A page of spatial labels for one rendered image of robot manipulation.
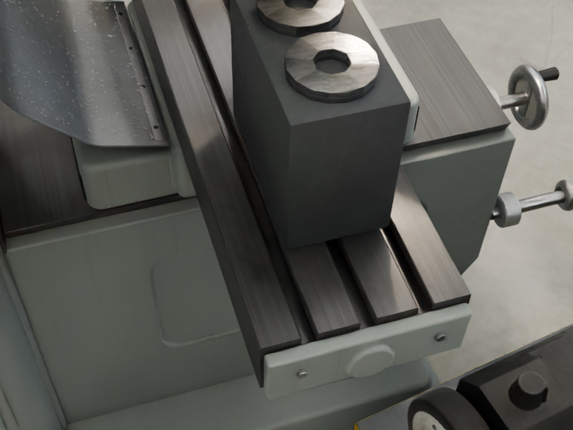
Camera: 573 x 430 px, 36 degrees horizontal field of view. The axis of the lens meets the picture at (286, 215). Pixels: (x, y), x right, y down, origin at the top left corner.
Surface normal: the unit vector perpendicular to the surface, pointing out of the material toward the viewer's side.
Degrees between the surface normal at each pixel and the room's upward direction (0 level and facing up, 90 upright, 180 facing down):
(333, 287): 0
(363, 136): 90
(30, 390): 89
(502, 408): 0
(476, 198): 90
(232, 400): 0
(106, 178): 90
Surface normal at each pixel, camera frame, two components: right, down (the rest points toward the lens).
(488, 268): 0.02, -0.64
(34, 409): 0.78, 0.48
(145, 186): 0.30, 0.73
